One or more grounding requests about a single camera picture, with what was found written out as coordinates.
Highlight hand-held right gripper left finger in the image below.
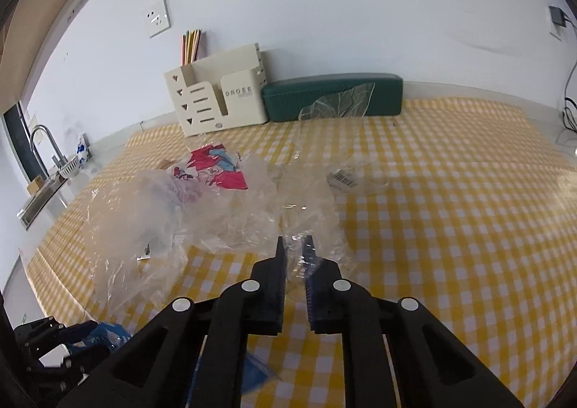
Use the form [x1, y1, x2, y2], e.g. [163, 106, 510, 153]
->
[56, 236, 289, 408]

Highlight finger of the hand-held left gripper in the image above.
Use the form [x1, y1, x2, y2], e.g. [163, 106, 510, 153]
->
[25, 345, 91, 396]
[13, 317, 99, 348]

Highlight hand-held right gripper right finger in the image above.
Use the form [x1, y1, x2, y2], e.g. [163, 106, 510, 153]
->
[301, 234, 526, 408]

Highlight blue plastic bag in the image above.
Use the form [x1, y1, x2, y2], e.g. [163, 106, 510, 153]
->
[67, 321, 280, 391]

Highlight clear bag with barcode label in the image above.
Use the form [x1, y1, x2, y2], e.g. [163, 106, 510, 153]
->
[327, 160, 391, 197]

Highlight red printed plastic packet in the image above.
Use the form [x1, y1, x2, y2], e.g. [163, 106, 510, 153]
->
[170, 143, 250, 192]

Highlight steel sink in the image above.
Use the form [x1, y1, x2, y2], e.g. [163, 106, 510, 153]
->
[17, 173, 73, 229]

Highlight large crumpled clear plastic bag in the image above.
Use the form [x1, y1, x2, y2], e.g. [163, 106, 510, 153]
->
[85, 167, 194, 314]

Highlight yellow checked tablecloth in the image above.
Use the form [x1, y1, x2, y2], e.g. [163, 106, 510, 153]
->
[25, 97, 577, 408]

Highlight green storage box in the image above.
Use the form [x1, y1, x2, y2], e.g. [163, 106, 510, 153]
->
[261, 72, 404, 123]

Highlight white strainer basket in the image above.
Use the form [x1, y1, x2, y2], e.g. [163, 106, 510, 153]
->
[58, 155, 83, 178]

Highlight white desk organizer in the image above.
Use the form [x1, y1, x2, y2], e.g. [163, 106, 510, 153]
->
[163, 43, 270, 137]

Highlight clear plastic wrapper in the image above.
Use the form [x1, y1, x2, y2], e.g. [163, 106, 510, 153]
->
[298, 83, 377, 120]

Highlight chrome faucet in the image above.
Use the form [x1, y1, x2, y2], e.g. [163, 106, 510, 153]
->
[29, 124, 68, 174]

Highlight bunch of coloured pencils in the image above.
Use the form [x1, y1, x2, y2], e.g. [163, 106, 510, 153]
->
[181, 28, 203, 67]

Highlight white wall socket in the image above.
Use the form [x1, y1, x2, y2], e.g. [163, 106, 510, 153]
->
[143, 0, 172, 38]
[547, 6, 569, 42]

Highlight black cable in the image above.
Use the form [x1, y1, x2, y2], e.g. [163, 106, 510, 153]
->
[558, 17, 577, 146]

